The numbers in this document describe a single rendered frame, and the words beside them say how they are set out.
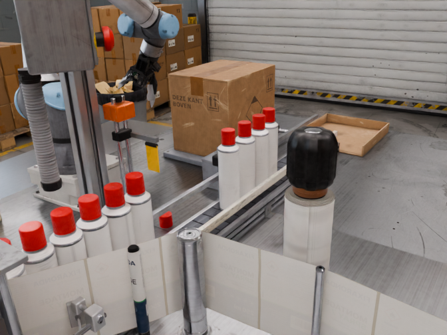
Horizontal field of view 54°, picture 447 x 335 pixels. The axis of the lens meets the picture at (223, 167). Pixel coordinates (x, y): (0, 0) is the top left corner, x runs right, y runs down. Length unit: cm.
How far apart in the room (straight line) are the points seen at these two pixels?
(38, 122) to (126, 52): 403
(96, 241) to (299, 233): 34
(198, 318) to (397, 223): 64
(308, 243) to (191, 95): 81
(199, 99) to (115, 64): 354
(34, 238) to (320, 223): 44
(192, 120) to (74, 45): 83
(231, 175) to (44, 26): 54
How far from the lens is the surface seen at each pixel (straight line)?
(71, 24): 69
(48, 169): 80
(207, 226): 96
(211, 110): 141
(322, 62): 530
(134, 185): 80
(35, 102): 76
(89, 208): 74
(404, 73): 509
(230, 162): 102
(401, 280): 91
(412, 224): 119
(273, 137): 118
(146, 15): 140
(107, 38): 71
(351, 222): 116
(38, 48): 70
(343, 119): 188
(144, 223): 83
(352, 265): 92
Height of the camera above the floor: 141
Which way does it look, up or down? 24 degrees down
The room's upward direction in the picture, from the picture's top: 2 degrees counter-clockwise
